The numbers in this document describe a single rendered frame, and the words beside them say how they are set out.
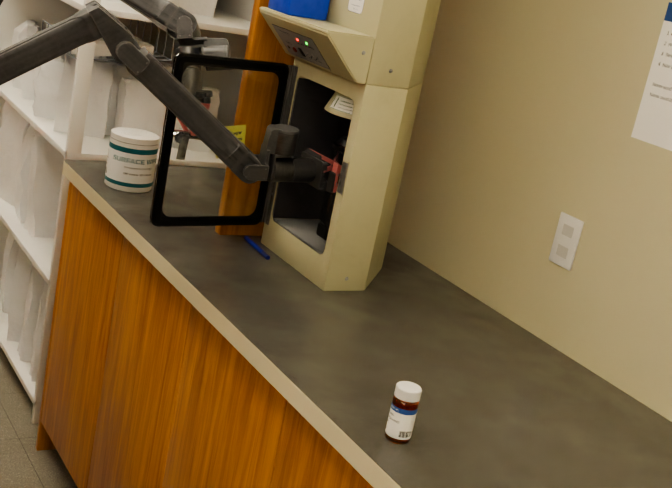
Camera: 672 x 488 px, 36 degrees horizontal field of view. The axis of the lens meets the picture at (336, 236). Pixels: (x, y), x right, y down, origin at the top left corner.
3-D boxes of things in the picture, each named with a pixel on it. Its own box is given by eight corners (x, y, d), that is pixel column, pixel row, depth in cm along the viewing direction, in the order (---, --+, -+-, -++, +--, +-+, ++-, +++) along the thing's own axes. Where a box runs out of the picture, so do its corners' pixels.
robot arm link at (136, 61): (102, 42, 210) (109, 55, 201) (122, 23, 210) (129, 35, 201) (240, 175, 232) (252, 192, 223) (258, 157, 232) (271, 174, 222)
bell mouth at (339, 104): (373, 109, 246) (378, 87, 244) (414, 128, 232) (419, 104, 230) (310, 103, 236) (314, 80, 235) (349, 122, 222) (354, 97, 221)
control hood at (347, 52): (294, 54, 241) (302, 12, 238) (366, 84, 215) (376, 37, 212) (251, 49, 235) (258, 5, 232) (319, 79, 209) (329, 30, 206)
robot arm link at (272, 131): (233, 165, 230) (242, 179, 222) (241, 117, 226) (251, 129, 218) (283, 170, 234) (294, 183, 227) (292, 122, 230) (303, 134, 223)
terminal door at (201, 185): (260, 224, 250) (290, 63, 239) (149, 227, 231) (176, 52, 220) (259, 223, 251) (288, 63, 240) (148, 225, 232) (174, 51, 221)
